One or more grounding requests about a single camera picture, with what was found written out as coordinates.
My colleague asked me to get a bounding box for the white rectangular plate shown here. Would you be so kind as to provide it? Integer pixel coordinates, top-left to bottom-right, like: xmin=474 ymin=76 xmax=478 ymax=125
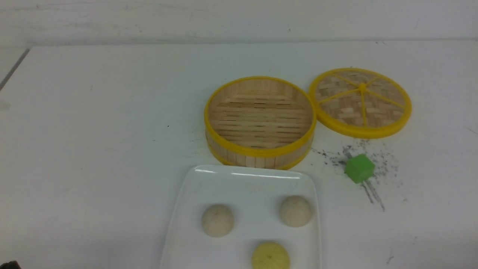
xmin=159 ymin=165 xmax=324 ymax=269

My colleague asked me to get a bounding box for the beige steamed bun on plate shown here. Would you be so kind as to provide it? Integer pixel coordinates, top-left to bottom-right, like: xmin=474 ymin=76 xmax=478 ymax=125
xmin=279 ymin=195 xmax=313 ymax=228

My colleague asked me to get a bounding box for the white steamed bun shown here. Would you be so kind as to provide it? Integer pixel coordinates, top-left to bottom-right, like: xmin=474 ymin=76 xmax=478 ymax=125
xmin=201 ymin=204 xmax=235 ymax=237

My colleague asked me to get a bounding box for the yellow steamed bun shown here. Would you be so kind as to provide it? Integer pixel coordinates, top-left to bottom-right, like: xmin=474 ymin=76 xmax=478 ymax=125
xmin=251 ymin=241 xmax=291 ymax=269

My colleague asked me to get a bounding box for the bamboo steamer basket yellow rim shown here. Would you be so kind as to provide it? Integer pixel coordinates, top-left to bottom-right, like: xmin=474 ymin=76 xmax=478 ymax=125
xmin=204 ymin=76 xmax=317 ymax=170

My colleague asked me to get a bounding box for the bamboo steamer lid yellow rim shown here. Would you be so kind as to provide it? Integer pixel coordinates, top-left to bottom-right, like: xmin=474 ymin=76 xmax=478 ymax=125
xmin=308 ymin=68 xmax=413 ymax=139

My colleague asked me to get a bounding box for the green cube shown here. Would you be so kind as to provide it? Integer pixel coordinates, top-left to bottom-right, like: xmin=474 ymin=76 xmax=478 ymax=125
xmin=345 ymin=154 xmax=375 ymax=184

